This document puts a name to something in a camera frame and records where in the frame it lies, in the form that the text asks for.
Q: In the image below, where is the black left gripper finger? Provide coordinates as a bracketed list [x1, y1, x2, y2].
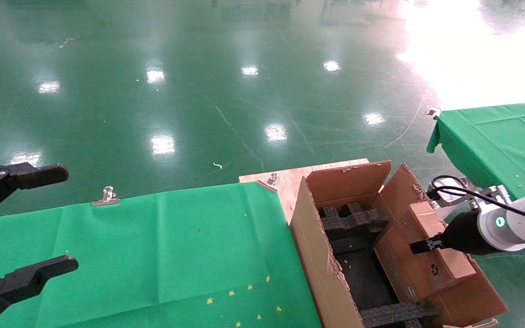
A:
[0, 255, 79, 328]
[0, 162, 69, 224]

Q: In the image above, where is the black foam sheet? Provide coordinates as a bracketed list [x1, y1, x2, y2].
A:
[331, 237, 402, 310]

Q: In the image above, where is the black foam block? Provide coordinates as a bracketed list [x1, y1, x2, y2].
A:
[318, 202, 391, 241]
[360, 302, 441, 328]

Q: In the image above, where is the small brown cardboard box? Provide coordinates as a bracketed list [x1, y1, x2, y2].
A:
[374, 200, 478, 303]

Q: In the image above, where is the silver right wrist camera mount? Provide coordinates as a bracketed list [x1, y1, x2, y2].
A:
[429, 177, 514, 220]

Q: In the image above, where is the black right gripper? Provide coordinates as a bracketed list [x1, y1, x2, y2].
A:
[409, 210, 495, 256]

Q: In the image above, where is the open cardboard carton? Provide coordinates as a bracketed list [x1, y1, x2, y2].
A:
[289, 159, 509, 328]

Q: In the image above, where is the green tablecloth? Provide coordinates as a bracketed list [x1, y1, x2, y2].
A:
[0, 181, 322, 328]

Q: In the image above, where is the black cable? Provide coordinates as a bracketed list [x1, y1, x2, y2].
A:
[430, 175, 525, 215]

